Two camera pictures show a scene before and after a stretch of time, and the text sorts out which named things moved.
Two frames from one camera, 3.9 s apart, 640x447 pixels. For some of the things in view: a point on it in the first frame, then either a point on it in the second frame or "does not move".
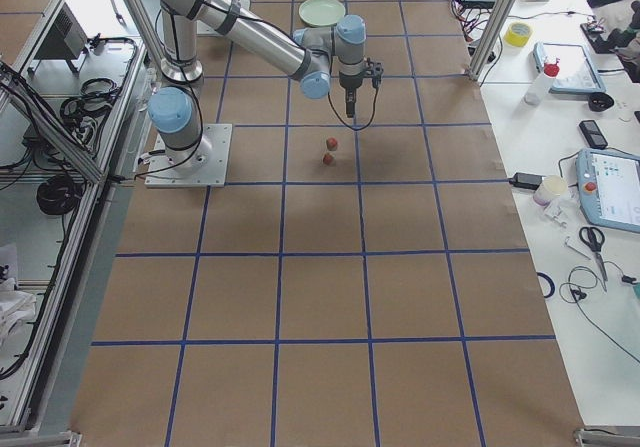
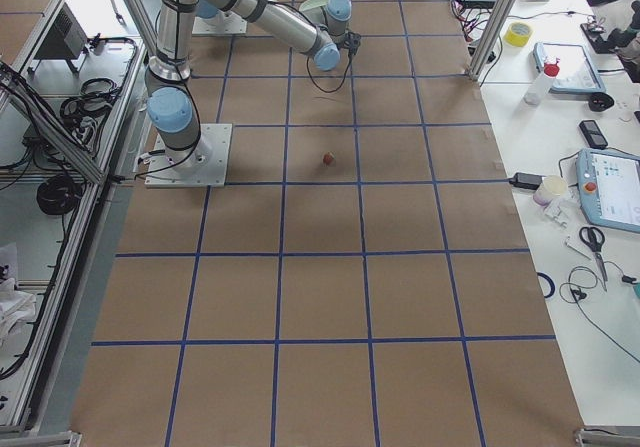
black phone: [593, 134] does not move
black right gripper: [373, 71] -> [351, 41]
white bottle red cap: [551, 69] does not move
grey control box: [66, 41] does not move
